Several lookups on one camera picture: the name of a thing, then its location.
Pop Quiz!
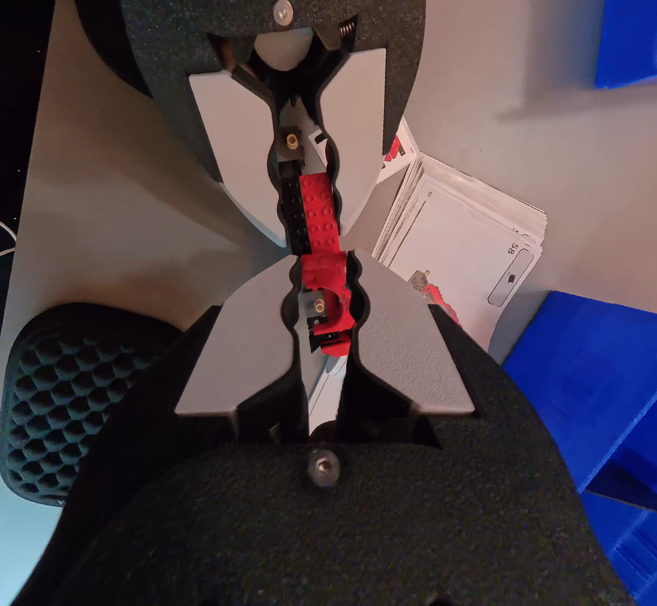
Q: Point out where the blue plastic bin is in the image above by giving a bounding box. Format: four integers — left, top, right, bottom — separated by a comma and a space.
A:
594, 0, 657, 90
502, 290, 657, 606

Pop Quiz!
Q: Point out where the black textured wrist rest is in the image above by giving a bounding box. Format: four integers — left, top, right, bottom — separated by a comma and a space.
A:
0, 302, 185, 508

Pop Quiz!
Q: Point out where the red and black brick assembly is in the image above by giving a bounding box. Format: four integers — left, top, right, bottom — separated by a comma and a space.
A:
274, 124, 360, 359

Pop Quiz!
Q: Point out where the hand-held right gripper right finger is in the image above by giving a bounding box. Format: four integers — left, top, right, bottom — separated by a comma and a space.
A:
335, 250, 476, 435

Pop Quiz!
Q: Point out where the white instruction booklet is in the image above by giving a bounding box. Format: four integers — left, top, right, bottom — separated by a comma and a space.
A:
307, 116, 548, 432

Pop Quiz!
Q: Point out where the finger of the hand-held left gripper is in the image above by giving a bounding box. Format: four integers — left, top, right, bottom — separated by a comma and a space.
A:
308, 46, 389, 238
188, 68, 289, 249

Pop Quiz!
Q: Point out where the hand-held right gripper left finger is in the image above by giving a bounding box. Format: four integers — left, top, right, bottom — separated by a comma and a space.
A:
175, 255, 310, 436

